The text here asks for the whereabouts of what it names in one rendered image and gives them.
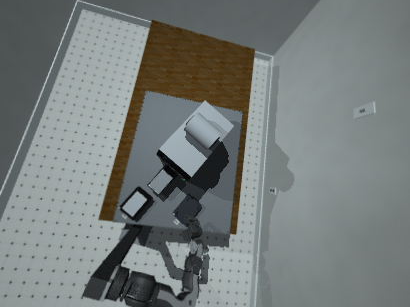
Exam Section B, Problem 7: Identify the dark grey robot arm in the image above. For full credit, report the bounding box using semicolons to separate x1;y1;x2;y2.
100;240;204;307

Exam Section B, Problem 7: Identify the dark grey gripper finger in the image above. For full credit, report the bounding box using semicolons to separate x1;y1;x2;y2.
184;215;193;225
186;214;200;227

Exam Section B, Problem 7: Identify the grey cylinder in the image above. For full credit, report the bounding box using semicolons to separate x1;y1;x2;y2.
184;112;222;150

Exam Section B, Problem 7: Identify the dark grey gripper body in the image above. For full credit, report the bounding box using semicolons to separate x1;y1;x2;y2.
182;223;203;252

